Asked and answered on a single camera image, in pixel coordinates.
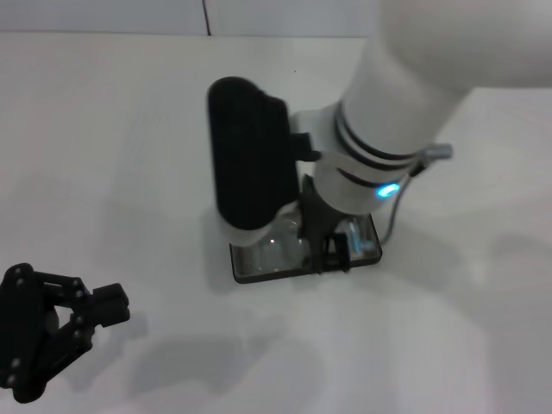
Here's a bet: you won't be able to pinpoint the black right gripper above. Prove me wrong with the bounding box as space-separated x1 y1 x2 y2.
298 172 350 278

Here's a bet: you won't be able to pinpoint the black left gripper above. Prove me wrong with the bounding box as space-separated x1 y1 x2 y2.
0 262 132 405

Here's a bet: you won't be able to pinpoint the clear white glasses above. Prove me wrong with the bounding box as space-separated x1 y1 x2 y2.
239 215 376 272

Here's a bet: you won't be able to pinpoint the black glasses case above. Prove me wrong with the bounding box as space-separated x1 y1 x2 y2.
228 210 384 285

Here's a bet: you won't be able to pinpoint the right arm gripper cable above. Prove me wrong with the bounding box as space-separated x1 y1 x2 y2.
381 143 455 246

